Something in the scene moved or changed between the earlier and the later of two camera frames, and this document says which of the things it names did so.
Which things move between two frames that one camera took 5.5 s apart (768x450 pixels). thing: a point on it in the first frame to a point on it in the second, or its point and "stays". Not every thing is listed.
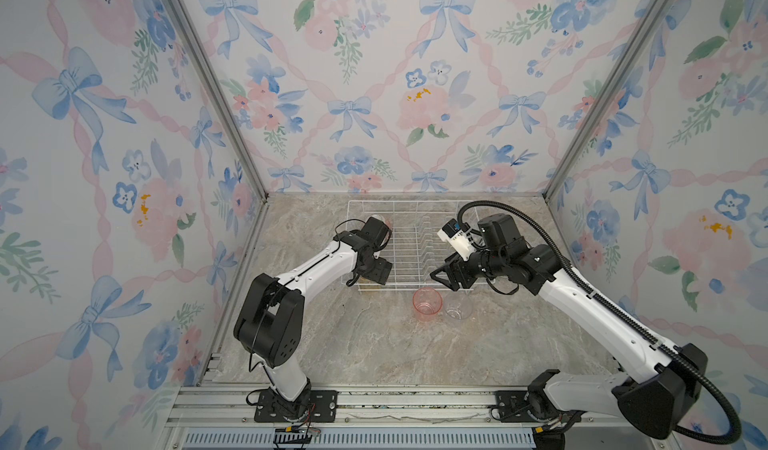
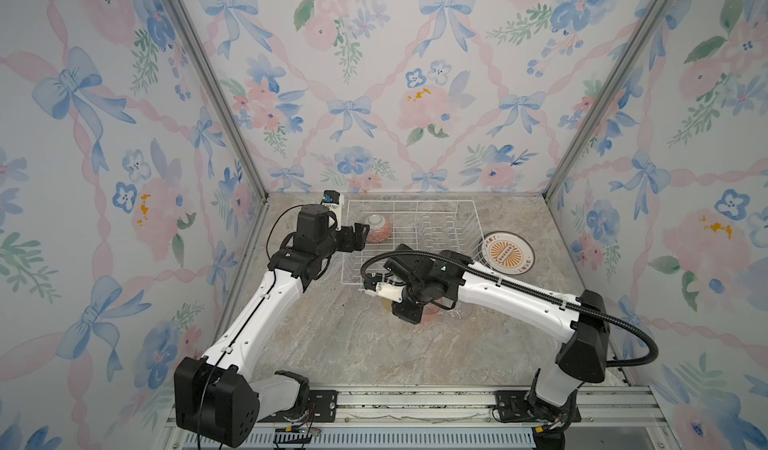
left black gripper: (382, 272) to (358, 236)
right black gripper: (453, 267) to (411, 318)
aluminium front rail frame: (223, 418) stays
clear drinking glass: (458, 305) stays
